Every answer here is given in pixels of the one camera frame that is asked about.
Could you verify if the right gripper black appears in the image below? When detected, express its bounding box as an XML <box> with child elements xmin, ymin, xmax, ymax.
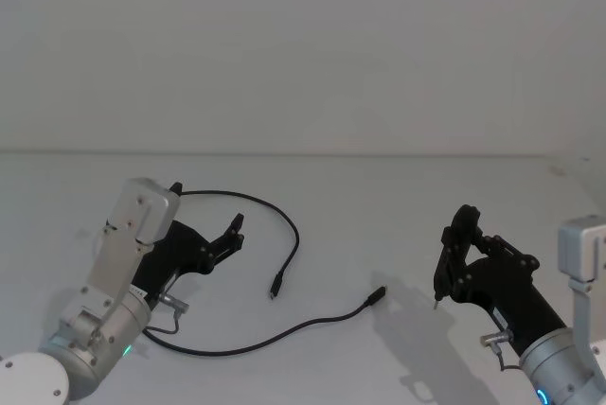
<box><xmin>432</xmin><ymin>204</ymin><xmax>568</xmax><ymax>360</ymax></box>

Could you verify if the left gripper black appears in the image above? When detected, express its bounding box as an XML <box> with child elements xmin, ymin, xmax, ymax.
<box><xmin>128</xmin><ymin>181</ymin><xmax>246</xmax><ymax>306</ymax></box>

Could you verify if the white table cloth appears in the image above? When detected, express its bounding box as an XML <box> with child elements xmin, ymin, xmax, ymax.
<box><xmin>0</xmin><ymin>151</ymin><xmax>606</xmax><ymax>405</ymax></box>

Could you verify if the left wrist cable with plug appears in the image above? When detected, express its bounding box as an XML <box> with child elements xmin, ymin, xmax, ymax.
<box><xmin>145</xmin><ymin>293</ymin><xmax>190</xmax><ymax>336</ymax></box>

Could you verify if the wrist cable with plug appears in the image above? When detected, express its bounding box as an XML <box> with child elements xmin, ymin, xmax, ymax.
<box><xmin>479</xmin><ymin>324</ymin><xmax>523</xmax><ymax>373</ymax></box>
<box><xmin>145</xmin><ymin>293</ymin><xmax>190</xmax><ymax>336</ymax></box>

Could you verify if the black cable with two plugs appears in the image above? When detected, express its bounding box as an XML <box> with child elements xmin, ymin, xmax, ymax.
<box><xmin>141</xmin><ymin>189</ymin><xmax>388</xmax><ymax>358</ymax></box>

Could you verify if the right wrist cable with plug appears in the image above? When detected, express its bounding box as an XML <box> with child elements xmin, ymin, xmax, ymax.
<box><xmin>479</xmin><ymin>324</ymin><xmax>523</xmax><ymax>373</ymax></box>

